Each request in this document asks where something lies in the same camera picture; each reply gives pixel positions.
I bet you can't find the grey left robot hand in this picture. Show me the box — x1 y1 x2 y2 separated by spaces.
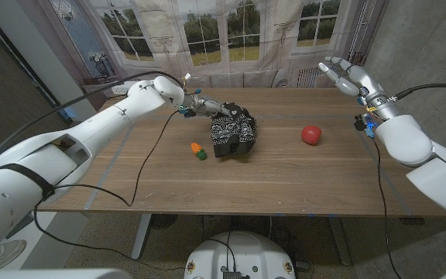
182 94 234 119

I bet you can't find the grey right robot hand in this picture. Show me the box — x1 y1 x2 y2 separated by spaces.
317 56 402 121

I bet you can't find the black paisley bandana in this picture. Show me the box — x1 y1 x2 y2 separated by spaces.
210 102 258 159

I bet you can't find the orange toy carrot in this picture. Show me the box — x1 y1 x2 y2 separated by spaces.
190 142 208 161

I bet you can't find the red ball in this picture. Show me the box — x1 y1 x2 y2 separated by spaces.
300 124 323 146

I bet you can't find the printed window backdrop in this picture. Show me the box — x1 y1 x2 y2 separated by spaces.
17 0 389 112

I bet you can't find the white power strip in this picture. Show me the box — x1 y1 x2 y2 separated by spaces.
110 80 141 96

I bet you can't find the grey table leg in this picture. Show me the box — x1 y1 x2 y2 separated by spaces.
131 213 153 260
327 216 352 267

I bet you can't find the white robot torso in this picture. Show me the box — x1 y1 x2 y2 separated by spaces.
184 230 297 279

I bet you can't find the white sneaker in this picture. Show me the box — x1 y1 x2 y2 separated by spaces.
0 239 27 270

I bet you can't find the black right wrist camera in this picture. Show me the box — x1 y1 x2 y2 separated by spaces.
353 113 377 140

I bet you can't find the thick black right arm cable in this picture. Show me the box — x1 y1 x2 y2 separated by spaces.
393 83 446 101

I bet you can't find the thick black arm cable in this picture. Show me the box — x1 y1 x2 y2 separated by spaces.
393 83 446 101
0 71 187 175

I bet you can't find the thin black left wrist cable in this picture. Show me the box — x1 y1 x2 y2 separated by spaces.
33 110 187 272

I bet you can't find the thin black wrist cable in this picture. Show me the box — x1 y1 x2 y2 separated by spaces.
372 137 404 279
33 110 187 272

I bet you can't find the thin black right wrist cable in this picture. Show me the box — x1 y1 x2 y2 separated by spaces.
372 137 404 279

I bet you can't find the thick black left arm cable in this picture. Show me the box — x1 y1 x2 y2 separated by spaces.
0 71 187 175

